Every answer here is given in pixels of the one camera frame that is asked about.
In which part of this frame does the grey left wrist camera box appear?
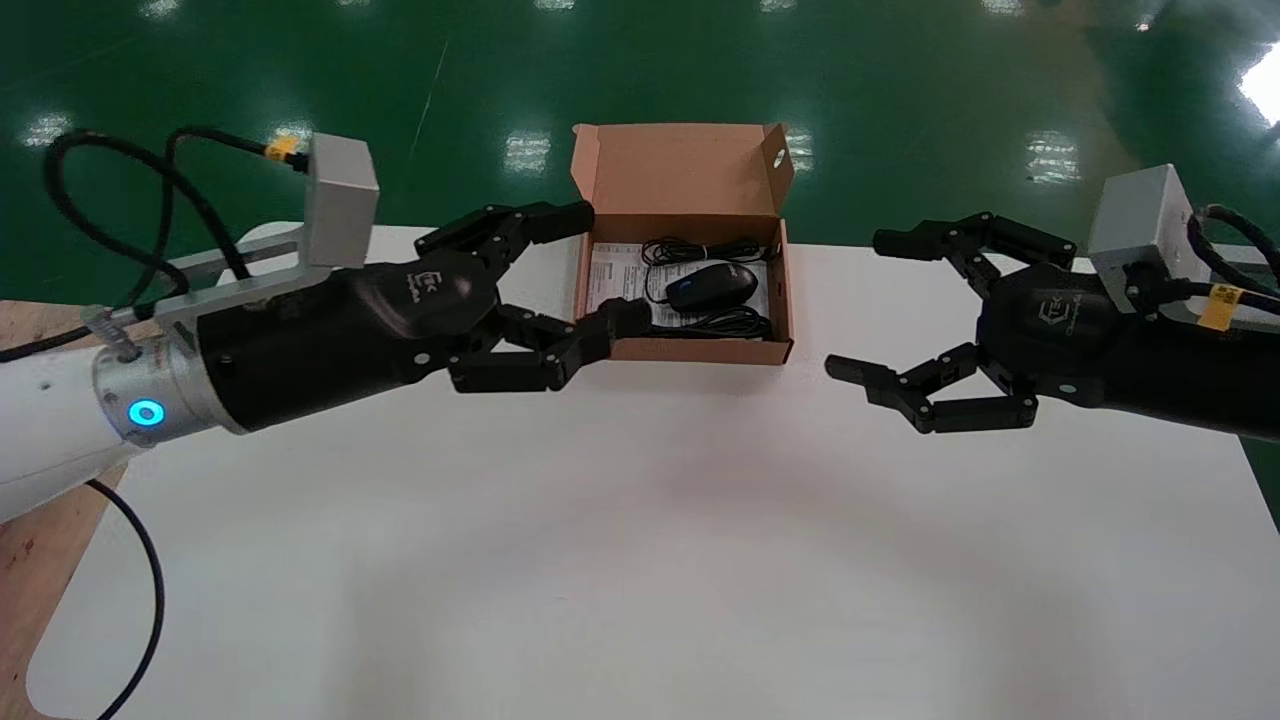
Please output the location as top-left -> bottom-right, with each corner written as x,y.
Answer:
305,133 -> 381,269

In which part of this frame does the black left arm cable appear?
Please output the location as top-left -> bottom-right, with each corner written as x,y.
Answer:
0,128 -> 301,720

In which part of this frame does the yellow right cable label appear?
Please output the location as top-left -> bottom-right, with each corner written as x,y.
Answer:
1198,283 -> 1244,331

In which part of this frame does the black power cord with plug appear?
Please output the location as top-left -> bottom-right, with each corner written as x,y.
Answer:
640,237 -> 769,293

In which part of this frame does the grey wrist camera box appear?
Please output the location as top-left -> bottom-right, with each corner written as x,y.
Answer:
305,133 -> 381,269
1088,165 -> 1198,288

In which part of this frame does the brown cardboard storage box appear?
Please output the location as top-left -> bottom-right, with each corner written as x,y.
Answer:
570,122 -> 796,366

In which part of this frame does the black wired computer mouse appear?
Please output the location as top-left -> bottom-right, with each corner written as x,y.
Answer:
650,262 -> 773,341

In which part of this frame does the white printed paper manual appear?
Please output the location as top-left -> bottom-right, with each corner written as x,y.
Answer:
585,240 -> 773,341

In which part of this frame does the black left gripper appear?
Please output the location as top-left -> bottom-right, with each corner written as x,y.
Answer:
200,200 -> 653,433

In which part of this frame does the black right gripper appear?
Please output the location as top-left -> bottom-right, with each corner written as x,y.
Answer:
825,212 -> 1280,441

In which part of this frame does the silver left camera bracket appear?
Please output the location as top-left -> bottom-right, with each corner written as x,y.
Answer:
85,235 -> 331,346

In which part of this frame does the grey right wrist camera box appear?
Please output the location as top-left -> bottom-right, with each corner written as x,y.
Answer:
1088,165 -> 1198,288

